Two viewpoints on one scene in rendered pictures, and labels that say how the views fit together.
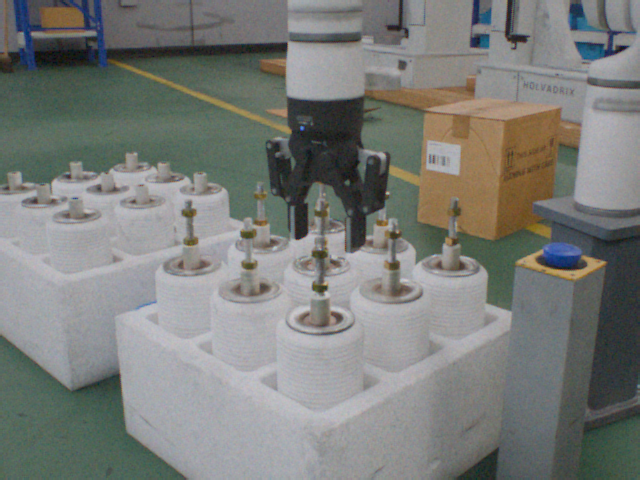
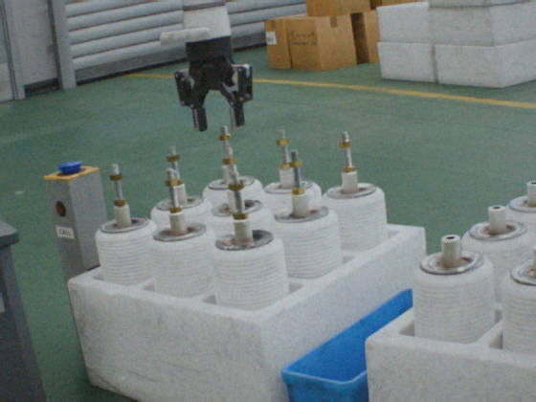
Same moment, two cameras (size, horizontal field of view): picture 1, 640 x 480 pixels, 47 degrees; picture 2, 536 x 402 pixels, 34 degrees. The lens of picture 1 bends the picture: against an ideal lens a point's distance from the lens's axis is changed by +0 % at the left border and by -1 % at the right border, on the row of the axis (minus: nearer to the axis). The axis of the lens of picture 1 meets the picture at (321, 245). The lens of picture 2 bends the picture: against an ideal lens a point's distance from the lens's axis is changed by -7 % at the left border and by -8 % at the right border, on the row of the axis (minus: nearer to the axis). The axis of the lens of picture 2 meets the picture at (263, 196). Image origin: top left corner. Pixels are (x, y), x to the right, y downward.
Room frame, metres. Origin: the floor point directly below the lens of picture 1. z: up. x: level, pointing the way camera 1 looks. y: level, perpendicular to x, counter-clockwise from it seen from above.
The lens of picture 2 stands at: (2.21, -0.04, 0.59)
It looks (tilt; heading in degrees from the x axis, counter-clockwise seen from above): 14 degrees down; 177
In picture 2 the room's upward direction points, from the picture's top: 8 degrees counter-clockwise
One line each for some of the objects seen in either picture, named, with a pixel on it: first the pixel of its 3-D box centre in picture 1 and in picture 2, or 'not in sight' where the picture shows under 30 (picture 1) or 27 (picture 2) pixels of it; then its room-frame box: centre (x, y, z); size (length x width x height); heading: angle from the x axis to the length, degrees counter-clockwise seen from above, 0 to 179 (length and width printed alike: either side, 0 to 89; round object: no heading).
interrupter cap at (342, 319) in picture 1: (320, 319); (231, 184); (0.73, 0.00, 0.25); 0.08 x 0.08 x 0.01
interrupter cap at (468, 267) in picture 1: (450, 266); (124, 225); (0.90, -0.17, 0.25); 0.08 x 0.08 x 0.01
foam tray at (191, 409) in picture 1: (321, 376); (252, 312); (0.90, 0.00, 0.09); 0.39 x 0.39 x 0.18; 45
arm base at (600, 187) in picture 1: (614, 148); not in sight; (1.00, -0.40, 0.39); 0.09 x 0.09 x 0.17; 27
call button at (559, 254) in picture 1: (561, 257); (71, 168); (0.74, -0.26, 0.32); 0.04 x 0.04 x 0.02
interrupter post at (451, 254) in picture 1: (451, 256); (122, 216); (0.90, -0.17, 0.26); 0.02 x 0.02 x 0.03
